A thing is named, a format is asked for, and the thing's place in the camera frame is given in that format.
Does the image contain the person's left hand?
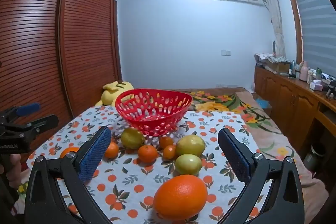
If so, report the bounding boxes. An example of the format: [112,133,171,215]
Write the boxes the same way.
[8,154,23,188]

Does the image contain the grey window blind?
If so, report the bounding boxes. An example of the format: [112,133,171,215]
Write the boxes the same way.
[286,0,336,77]

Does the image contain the pink bottle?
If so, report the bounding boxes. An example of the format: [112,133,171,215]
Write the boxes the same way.
[299,61,309,82]

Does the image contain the cardboard box with clutter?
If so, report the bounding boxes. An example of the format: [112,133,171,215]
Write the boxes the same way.
[254,53,292,73]

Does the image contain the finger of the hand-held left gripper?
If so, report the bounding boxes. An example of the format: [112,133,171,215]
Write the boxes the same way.
[14,114,59,136]
[5,103,41,119]

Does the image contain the red plastic perforated basket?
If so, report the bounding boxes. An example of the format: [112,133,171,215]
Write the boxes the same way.
[115,89,193,137]

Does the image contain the large orange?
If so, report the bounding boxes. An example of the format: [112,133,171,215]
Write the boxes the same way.
[153,174,208,220]
[60,147,80,159]

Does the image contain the floral blanket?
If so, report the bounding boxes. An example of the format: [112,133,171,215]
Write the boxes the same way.
[14,87,328,214]

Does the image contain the yellow-green lemon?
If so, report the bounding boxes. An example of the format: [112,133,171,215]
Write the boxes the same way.
[121,127,146,149]
[175,154,202,176]
[175,134,206,157]

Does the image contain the tied pale curtain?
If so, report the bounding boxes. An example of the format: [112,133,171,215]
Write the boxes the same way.
[260,0,286,56]

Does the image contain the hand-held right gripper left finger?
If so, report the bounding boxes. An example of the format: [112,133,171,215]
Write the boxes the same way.
[24,126,113,224]

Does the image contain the dark waste bin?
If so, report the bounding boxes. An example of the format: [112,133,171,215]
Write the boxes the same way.
[303,144,326,172]

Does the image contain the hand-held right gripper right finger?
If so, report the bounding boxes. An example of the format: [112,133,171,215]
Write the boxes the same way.
[217,127,305,224]

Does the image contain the brown wooden cabinet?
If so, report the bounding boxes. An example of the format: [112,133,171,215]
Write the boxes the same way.
[253,67,336,153]

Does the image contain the brown wooden louvered wardrobe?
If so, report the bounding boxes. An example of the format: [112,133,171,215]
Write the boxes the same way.
[0,0,122,153]

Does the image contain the small tangerine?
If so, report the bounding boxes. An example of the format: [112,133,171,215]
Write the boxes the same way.
[104,141,119,159]
[138,144,159,164]
[159,136,174,149]
[163,145,177,160]

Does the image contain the orange-print white tablecloth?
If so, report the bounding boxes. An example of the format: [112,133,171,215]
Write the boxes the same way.
[26,105,273,224]

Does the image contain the yellow plush toy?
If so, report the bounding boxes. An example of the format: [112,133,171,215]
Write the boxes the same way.
[95,80,135,107]

